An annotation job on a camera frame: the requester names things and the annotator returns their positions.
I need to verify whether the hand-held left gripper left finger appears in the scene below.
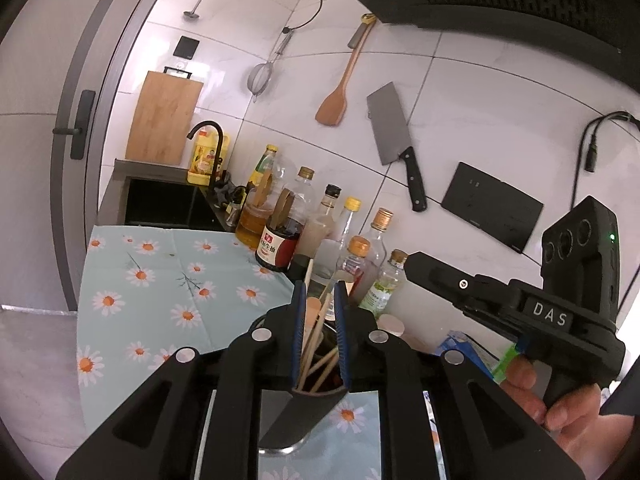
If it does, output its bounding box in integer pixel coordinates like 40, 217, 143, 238
55, 280, 307, 480

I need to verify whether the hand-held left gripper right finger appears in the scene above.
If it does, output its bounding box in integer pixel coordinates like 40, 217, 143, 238
334, 280, 586, 480

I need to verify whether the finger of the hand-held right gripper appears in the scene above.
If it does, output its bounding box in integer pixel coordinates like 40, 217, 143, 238
404, 251, 523, 335

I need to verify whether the white plastic spoon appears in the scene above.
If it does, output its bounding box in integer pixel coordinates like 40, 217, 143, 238
304, 297, 321, 361

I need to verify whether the dark utensil holder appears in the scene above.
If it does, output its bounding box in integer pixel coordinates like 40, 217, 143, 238
257, 310, 381, 458

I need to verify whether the person's right hand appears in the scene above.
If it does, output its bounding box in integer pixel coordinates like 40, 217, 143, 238
500, 355, 637, 480

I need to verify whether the white and blue salt bag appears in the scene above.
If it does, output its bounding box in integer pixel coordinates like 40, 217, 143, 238
432, 330, 501, 376

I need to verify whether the row of condiment bottles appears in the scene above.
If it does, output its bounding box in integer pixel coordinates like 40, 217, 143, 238
222, 144, 411, 341

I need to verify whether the green plastic bag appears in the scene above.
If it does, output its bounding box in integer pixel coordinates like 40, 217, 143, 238
490, 342, 523, 383

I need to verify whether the daisy print tablecloth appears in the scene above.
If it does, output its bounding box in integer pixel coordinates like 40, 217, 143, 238
76, 224, 451, 480

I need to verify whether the black faucet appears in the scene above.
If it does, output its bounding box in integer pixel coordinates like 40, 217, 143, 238
187, 121, 225, 196

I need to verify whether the dark kitchen sink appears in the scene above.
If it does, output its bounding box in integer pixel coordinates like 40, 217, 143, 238
112, 158, 236, 233

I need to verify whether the yellow oil jug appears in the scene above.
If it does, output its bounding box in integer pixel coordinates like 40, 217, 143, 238
187, 127, 232, 186

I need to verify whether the wooden spatula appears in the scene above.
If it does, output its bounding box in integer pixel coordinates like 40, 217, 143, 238
315, 20, 376, 127

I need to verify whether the metal mesh strainer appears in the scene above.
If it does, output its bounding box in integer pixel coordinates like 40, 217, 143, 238
248, 27, 293, 103

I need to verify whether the wooden cutting board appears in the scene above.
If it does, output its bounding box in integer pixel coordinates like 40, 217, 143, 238
125, 67, 205, 166

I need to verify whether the grey sliding door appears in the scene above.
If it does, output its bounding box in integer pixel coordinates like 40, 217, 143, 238
0, 0, 171, 311

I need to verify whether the black wall panel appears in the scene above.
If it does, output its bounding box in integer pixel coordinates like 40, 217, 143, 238
441, 161, 545, 254

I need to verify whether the black power cable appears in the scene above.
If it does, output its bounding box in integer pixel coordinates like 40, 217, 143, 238
570, 110, 640, 211

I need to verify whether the steel cleaver with black handle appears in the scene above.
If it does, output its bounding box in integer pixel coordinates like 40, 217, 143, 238
366, 82, 427, 212

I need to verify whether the dark door handle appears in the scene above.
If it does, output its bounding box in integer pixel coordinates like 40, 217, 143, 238
52, 90, 97, 161

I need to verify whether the black wall socket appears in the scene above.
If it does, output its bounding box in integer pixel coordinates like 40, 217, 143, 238
173, 35, 201, 59

